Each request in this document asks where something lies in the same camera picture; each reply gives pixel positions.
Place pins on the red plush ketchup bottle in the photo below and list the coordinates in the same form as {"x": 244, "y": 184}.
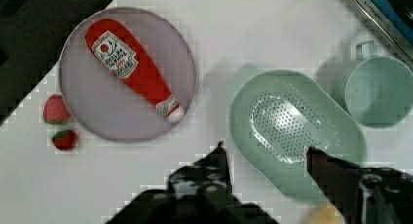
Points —
{"x": 118, "y": 50}

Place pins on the yellow toy banana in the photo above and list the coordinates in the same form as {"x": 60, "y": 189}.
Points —
{"x": 324, "y": 214}

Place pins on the mint green plastic strainer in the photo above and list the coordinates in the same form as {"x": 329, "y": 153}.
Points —
{"x": 276, "y": 116}

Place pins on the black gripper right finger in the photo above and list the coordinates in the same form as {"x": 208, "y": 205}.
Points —
{"x": 363, "y": 195}

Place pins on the dark red toy strawberry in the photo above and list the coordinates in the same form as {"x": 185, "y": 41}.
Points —
{"x": 65, "y": 140}

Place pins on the silver toaster oven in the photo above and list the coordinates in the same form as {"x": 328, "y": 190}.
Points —
{"x": 390, "y": 20}

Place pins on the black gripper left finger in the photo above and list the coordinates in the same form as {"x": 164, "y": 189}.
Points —
{"x": 200, "y": 193}

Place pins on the mint green plastic cup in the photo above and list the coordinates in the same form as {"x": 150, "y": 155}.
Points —
{"x": 375, "y": 90}

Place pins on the light red toy strawberry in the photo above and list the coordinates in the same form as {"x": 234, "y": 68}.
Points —
{"x": 55, "y": 111}

